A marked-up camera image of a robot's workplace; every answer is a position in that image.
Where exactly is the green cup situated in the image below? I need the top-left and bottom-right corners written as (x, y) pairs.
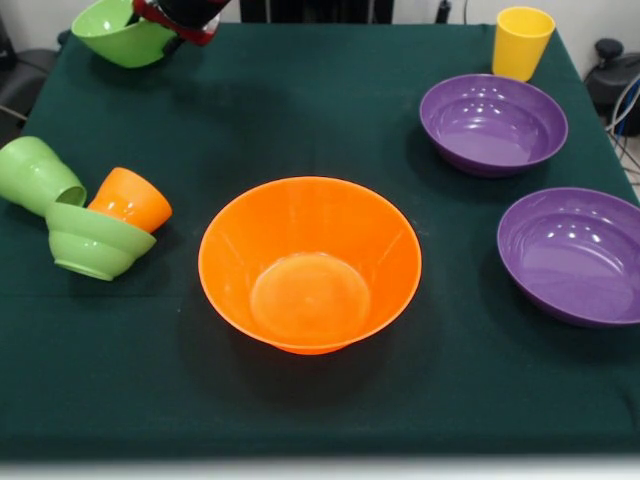
top-left (0, 135), bottom-right (88, 218)

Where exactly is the large orange bowl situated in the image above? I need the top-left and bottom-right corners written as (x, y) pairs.
top-left (197, 175), bottom-right (424, 356)

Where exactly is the purple bowl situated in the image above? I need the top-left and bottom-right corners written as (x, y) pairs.
top-left (496, 187), bottom-right (640, 330)
top-left (418, 73), bottom-right (569, 179)

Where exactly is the small green bowl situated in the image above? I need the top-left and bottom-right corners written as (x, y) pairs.
top-left (44, 201), bottom-right (158, 282)

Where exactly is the orange cup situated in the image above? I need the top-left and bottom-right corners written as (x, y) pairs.
top-left (86, 166), bottom-right (174, 235)

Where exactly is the large green bowl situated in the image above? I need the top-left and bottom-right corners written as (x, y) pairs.
top-left (70, 0), bottom-right (180, 70)

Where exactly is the bundle of cables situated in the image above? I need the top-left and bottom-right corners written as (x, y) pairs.
top-left (607, 74), bottom-right (640, 176)

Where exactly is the yellow cup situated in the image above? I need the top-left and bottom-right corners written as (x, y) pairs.
top-left (491, 7), bottom-right (558, 83)

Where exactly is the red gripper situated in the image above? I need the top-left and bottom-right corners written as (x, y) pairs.
top-left (124, 0), bottom-right (221, 55)

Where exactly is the grey black machine base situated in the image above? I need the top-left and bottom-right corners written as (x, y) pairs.
top-left (0, 47), bottom-right (59, 121)
top-left (584, 38), bottom-right (640, 109)

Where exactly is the dark green tablecloth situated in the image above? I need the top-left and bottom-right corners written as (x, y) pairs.
top-left (0, 19), bottom-right (640, 459)

